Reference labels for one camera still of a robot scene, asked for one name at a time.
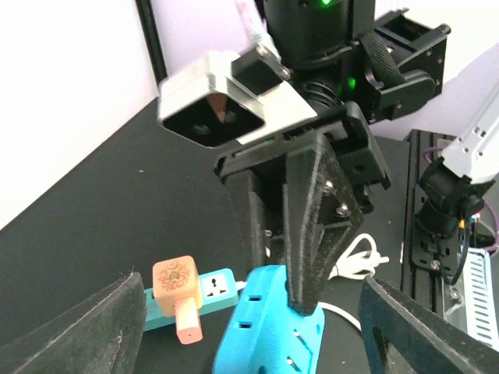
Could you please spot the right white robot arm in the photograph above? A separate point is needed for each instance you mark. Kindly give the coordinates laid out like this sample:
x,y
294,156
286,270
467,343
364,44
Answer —
x,y
338,51

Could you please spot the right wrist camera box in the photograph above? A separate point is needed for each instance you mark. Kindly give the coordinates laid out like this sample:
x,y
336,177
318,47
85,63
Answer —
x,y
226,96

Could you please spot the orange cube plug adapter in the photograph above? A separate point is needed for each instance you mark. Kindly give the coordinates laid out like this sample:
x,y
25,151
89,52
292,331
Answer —
x,y
177,290

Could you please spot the blue plug adapter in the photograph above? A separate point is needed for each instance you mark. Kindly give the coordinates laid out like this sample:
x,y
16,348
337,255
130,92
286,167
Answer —
x,y
264,335

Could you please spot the teal power strip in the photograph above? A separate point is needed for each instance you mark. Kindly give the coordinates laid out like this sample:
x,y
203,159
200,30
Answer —
x,y
219,292

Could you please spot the light blue slotted cable duct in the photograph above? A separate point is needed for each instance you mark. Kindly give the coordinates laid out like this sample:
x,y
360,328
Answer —
x,y
469,304

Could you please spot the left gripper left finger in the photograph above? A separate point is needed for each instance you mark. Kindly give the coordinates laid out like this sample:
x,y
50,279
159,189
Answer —
x,y
102,334

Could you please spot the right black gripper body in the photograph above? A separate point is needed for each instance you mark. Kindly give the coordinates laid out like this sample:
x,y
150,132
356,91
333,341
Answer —
x,y
346,130

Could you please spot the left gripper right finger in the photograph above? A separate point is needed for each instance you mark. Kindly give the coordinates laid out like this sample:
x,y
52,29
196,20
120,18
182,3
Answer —
x,y
401,336

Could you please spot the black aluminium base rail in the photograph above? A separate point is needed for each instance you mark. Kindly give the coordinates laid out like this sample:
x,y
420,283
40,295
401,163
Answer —
x,y
429,245

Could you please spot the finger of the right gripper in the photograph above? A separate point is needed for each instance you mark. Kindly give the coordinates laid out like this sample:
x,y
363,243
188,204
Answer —
x,y
259,209
320,216

